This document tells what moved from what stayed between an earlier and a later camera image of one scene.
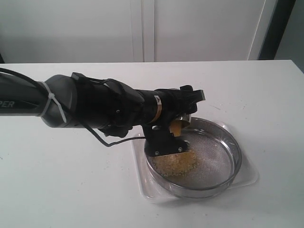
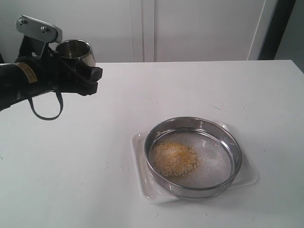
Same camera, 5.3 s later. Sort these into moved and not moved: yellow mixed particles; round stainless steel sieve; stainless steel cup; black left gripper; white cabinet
Moved: stainless steel cup; black left gripper
Not moved: yellow mixed particles; white cabinet; round stainless steel sieve
